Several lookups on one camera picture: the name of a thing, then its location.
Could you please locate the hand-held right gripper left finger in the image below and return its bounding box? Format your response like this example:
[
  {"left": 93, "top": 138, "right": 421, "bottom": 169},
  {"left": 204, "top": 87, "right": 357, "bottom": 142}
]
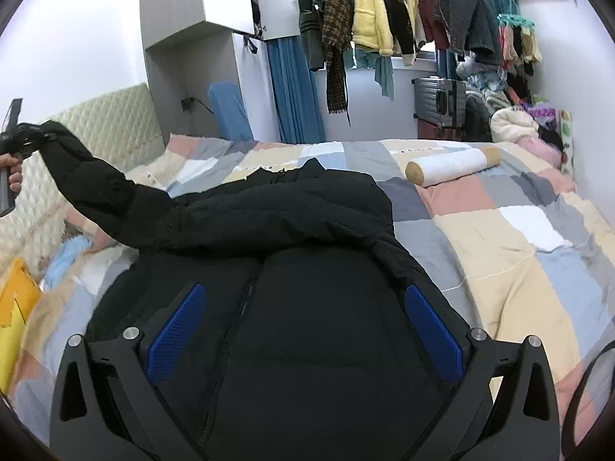
[{"left": 49, "top": 282, "right": 207, "bottom": 461}]

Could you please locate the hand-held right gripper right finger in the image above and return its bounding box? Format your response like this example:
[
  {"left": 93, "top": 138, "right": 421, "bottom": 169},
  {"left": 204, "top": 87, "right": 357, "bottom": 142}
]
[{"left": 405, "top": 284, "right": 562, "bottom": 461}]

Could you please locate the black padded jacket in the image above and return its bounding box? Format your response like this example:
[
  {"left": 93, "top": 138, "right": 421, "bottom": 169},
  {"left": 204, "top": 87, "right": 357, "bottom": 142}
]
[{"left": 37, "top": 120, "right": 486, "bottom": 461}]

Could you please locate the pile of mixed clothes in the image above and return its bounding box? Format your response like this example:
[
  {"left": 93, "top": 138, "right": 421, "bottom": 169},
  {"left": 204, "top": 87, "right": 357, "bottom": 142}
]
[{"left": 456, "top": 55, "right": 575, "bottom": 174}]

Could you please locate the row of hanging clothes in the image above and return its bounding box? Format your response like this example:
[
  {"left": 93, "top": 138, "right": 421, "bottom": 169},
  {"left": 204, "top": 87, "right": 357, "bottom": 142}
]
[{"left": 293, "top": 0, "right": 544, "bottom": 116}]

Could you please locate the person's left hand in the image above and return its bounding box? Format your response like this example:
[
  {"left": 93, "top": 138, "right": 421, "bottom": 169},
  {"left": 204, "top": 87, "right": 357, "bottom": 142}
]
[{"left": 0, "top": 154, "right": 24, "bottom": 196}]

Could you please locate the cream quilted headboard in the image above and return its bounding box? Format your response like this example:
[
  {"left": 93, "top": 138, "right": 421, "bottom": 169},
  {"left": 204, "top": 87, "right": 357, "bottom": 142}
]
[{"left": 0, "top": 83, "right": 166, "bottom": 270}]

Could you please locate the light blue cloth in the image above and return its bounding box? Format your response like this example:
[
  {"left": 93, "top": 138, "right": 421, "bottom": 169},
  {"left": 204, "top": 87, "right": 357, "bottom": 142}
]
[{"left": 42, "top": 239, "right": 93, "bottom": 293}]

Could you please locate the yellow pillow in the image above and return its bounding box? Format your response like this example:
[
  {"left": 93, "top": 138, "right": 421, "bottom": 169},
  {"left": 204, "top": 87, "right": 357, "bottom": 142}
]
[{"left": 0, "top": 257, "right": 44, "bottom": 333}]

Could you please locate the patchwork bed blanket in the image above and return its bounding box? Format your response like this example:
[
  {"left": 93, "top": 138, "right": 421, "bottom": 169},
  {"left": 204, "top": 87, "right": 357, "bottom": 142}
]
[{"left": 0, "top": 134, "right": 615, "bottom": 443}]

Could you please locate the white bolster pillow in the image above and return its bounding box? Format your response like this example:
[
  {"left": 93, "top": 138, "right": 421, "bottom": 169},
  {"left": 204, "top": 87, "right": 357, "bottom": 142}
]
[{"left": 405, "top": 146, "right": 501, "bottom": 187}]

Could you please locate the blue folded board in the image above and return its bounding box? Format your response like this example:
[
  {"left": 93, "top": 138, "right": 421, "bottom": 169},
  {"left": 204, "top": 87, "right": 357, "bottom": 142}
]
[{"left": 208, "top": 81, "right": 254, "bottom": 141}]

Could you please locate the dark red suitcase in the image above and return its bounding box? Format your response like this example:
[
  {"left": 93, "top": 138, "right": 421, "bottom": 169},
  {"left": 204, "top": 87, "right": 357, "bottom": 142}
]
[{"left": 417, "top": 120, "right": 469, "bottom": 143}]

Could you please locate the green patterned pillow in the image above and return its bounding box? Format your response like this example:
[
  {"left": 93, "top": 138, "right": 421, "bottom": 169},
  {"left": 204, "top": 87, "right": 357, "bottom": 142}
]
[{"left": 558, "top": 109, "right": 576, "bottom": 177}]

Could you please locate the silver suitcase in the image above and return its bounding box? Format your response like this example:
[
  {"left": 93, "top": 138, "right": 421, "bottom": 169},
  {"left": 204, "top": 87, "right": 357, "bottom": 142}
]
[{"left": 412, "top": 77, "right": 469, "bottom": 130}]

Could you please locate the blue curtain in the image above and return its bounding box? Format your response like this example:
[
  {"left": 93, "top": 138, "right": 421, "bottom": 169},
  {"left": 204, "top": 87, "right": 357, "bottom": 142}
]
[{"left": 266, "top": 36, "right": 327, "bottom": 144}]

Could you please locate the bundle of teal hangers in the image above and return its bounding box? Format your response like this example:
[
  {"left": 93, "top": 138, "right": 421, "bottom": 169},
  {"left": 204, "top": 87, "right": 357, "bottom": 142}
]
[{"left": 497, "top": 12, "right": 535, "bottom": 30}]

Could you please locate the black strap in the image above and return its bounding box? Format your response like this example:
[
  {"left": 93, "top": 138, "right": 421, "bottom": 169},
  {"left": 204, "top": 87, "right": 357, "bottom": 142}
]
[{"left": 561, "top": 341, "right": 615, "bottom": 461}]

